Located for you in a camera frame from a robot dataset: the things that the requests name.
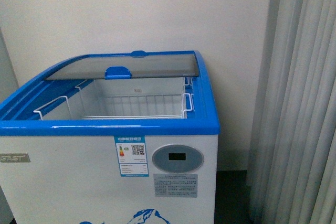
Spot grey vertical blinds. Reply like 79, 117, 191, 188
247, 0, 335, 223

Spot grey oval control panel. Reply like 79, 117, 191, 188
152, 144, 204, 173

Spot silver brand nameplate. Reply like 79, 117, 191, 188
0, 153, 30, 163

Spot glass sliding lid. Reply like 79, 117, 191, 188
47, 54, 199, 80

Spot blue energy label sticker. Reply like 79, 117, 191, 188
114, 136, 149, 177

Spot white blue chest freezer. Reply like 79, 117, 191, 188
1, 51, 220, 223

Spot grey instruction sticker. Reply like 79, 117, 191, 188
153, 174, 198, 198

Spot white wire freezer basket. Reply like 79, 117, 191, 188
33, 77, 194, 120

